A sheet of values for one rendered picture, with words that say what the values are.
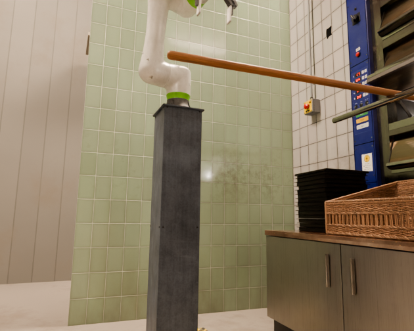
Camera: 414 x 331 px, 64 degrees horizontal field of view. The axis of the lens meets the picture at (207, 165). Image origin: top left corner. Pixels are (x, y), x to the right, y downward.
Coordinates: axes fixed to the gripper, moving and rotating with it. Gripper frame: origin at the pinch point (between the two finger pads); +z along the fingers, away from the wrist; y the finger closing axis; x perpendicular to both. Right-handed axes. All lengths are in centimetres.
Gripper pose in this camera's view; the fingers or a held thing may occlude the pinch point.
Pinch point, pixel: (213, 16)
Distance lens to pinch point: 147.4
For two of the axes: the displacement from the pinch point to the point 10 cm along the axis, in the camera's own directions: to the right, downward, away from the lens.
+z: -0.3, 9.9, -1.2
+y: -9.2, -0.8, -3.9
